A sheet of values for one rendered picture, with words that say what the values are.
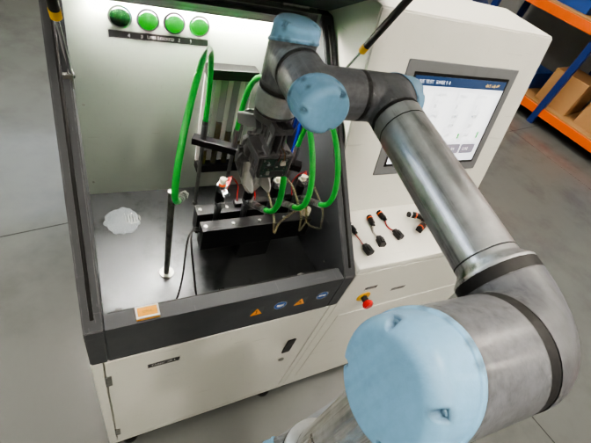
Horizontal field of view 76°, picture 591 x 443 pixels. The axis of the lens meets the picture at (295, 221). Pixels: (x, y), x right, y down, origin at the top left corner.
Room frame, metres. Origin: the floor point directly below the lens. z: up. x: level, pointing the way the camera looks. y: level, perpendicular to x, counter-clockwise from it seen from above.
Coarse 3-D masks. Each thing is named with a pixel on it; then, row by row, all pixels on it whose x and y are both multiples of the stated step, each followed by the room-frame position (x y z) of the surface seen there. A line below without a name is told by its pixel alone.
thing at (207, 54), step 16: (208, 48) 0.75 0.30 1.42; (208, 64) 0.83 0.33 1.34; (208, 80) 0.85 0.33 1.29; (192, 96) 0.61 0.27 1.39; (208, 96) 0.87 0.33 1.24; (192, 112) 0.59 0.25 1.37; (208, 112) 0.88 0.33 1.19; (176, 160) 0.52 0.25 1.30; (176, 176) 0.51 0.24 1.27; (176, 192) 0.51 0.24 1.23
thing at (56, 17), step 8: (48, 0) 0.55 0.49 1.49; (56, 0) 0.56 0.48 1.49; (48, 8) 0.56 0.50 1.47; (56, 8) 0.56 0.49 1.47; (56, 16) 0.56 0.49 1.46; (56, 24) 0.57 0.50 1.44; (64, 40) 0.60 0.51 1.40; (64, 48) 0.60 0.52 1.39; (64, 56) 0.61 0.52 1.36; (72, 72) 0.63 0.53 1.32; (72, 80) 0.63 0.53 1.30
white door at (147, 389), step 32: (288, 320) 0.64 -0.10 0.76; (160, 352) 0.40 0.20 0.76; (192, 352) 0.46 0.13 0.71; (224, 352) 0.52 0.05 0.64; (256, 352) 0.60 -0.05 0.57; (288, 352) 0.69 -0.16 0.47; (128, 384) 0.35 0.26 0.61; (160, 384) 0.40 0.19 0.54; (192, 384) 0.47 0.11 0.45; (224, 384) 0.55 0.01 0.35; (256, 384) 0.65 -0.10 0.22; (128, 416) 0.34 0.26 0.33; (160, 416) 0.41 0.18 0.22
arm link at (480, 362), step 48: (384, 336) 0.18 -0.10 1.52; (432, 336) 0.18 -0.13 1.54; (480, 336) 0.20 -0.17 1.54; (528, 336) 0.22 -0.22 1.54; (384, 384) 0.16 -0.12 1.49; (432, 384) 0.15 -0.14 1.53; (480, 384) 0.16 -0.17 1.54; (528, 384) 0.18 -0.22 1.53; (288, 432) 0.21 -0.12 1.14; (336, 432) 0.17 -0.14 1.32; (384, 432) 0.13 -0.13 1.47; (432, 432) 0.13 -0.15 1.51; (480, 432) 0.14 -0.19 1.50
